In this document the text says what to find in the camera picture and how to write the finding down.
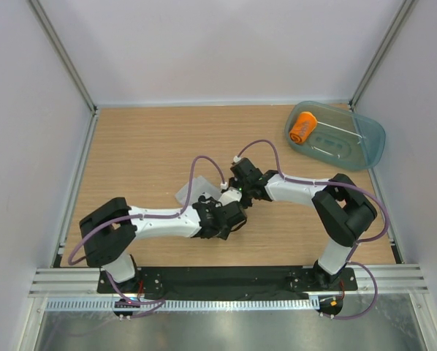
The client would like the light grey panda towel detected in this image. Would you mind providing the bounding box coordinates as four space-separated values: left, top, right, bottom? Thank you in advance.
175 175 221 205

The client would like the orange yellow grey giraffe towel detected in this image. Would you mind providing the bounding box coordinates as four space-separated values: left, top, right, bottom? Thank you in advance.
289 111 318 145

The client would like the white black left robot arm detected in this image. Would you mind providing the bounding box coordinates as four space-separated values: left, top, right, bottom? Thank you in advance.
79 195 247 293

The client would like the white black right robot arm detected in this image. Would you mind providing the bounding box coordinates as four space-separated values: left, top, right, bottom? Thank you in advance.
229 156 377 290

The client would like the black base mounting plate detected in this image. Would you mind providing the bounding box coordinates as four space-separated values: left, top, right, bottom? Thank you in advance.
117 265 358 301

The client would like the teal transparent plastic tub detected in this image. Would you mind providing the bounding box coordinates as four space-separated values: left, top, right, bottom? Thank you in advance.
284 101 386 171

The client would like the white slotted cable duct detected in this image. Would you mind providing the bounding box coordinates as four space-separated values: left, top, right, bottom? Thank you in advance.
45 296 319 312

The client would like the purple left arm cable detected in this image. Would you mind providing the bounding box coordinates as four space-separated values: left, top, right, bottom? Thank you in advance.
67 156 229 320

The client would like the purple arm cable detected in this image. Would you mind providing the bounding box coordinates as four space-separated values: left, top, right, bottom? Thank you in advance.
67 156 229 320
232 139 390 320

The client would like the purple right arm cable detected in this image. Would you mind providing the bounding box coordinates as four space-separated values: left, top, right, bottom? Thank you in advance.
232 139 390 320

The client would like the aluminium frame rail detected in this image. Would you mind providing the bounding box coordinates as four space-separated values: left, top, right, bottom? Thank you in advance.
28 264 428 298

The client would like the right aluminium corner post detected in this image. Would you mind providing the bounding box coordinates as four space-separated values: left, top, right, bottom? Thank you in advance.
349 0 418 112

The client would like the aluminium corner post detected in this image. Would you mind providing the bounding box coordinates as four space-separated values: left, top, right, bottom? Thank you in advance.
27 0 97 115
349 0 418 112

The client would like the left aluminium corner post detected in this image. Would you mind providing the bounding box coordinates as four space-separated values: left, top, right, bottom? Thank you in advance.
27 0 97 115

